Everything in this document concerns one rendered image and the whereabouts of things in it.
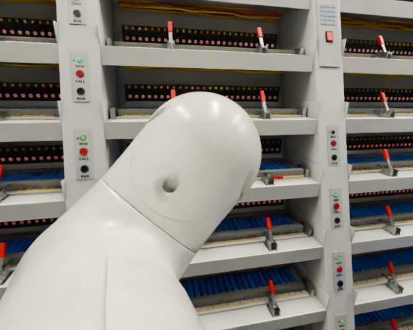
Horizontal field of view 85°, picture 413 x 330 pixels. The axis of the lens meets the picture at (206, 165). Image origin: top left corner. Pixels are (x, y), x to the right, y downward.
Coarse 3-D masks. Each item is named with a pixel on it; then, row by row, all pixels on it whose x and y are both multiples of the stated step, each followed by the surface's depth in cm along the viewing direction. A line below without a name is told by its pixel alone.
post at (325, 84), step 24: (312, 0) 68; (288, 24) 81; (312, 24) 68; (288, 72) 82; (312, 72) 70; (336, 72) 69; (288, 96) 83; (312, 96) 70; (336, 96) 69; (336, 120) 69; (288, 144) 85; (312, 144) 71; (336, 168) 69; (312, 216) 73; (336, 240) 69; (312, 264) 74; (336, 312) 69
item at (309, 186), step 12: (264, 156) 83; (276, 156) 84; (288, 156) 84; (300, 156) 77; (312, 168) 71; (276, 180) 70; (288, 180) 70; (300, 180) 70; (312, 180) 70; (252, 192) 65; (264, 192) 65; (276, 192) 66; (288, 192) 67; (300, 192) 68; (312, 192) 69
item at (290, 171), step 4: (288, 168) 73; (292, 168) 73; (296, 168) 73; (300, 168) 73; (260, 172) 69; (268, 172) 70; (272, 172) 70; (276, 172) 70; (280, 172) 71; (284, 172) 71; (288, 172) 71; (292, 172) 72; (296, 172) 72; (300, 172) 72; (260, 176) 70; (292, 176) 70; (296, 176) 70; (300, 176) 70
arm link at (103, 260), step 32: (96, 192) 16; (64, 224) 15; (96, 224) 14; (128, 224) 14; (32, 256) 13; (64, 256) 11; (96, 256) 10; (128, 256) 11; (160, 256) 14; (192, 256) 17; (32, 288) 9; (64, 288) 8; (96, 288) 8; (128, 288) 8; (160, 288) 9; (0, 320) 8; (32, 320) 7; (64, 320) 6; (96, 320) 6; (128, 320) 6; (160, 320) 7; (192, 320) 8
